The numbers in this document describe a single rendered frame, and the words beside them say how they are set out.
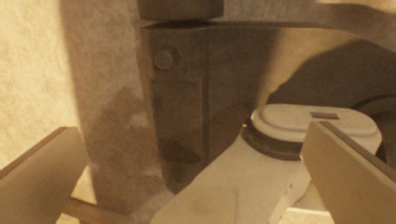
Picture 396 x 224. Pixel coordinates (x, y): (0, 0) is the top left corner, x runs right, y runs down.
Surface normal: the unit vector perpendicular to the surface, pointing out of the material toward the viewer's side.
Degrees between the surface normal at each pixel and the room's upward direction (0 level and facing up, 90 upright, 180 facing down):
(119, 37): 0
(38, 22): 0
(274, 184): 90
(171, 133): 0
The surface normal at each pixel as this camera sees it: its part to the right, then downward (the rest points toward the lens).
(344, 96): -0.20, 0.48
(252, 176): -0.03, -0.87
